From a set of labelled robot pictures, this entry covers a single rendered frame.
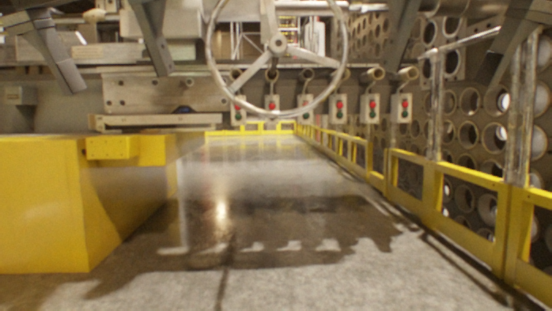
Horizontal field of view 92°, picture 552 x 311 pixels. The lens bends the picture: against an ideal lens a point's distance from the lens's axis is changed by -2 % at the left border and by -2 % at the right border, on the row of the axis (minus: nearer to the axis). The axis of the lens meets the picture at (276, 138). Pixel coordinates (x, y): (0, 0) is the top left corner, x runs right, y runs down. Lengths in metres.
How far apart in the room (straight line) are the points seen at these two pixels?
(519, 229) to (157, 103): 1.70
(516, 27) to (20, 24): 0.57
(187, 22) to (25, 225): 1.18
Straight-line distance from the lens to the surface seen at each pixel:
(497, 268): 1.52
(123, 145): 1.30
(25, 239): 1.64
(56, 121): 1.94
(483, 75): 0.44
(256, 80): 1.53
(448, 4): 2.08
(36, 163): 1.51
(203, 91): 1.56
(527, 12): 0.43
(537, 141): 2.67
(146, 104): 1.65
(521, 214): 1.38
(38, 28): 0.43
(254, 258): 1.41
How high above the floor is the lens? 0.69
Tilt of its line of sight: 6 degrees down
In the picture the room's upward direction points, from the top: 1 degrees counter-clockwise
